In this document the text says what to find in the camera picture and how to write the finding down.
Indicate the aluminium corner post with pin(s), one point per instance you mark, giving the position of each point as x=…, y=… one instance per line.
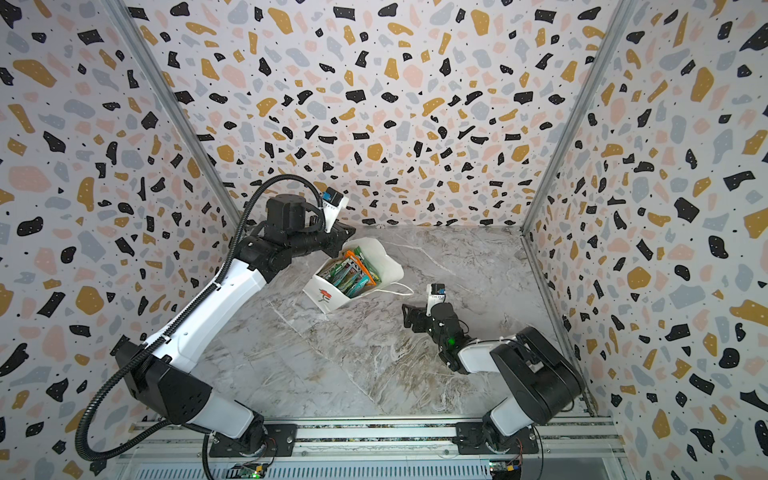
x=123, y=22
x=616, y=26

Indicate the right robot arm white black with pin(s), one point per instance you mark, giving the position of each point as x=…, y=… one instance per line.
x=542, y=383

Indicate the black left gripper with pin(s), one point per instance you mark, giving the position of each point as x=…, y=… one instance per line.
x=339, y=236

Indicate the aluminium corner post left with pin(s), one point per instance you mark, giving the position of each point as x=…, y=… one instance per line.
x=123, y=22

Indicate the green snack packets in bag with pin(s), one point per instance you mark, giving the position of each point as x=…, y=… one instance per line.
x=352, y=274

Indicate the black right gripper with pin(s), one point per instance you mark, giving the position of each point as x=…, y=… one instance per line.
x=424, y=318

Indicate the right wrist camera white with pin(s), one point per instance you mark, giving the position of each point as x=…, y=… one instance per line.
x=436, y=294

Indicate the white paper bag floral print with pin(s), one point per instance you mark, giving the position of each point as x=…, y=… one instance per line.
x=328, y=299

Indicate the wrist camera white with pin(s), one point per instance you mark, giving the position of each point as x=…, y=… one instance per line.
x=436, y=294
x=333, y=203

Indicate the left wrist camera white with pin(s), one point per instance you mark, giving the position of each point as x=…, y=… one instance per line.
x=333, y=203

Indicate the aluminium corner post right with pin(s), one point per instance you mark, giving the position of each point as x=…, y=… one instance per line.
x=616, y=26

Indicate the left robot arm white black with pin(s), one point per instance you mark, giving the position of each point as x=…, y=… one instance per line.
x=164, y=382

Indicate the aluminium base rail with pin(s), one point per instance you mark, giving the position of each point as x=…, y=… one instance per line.
x=569, y=447

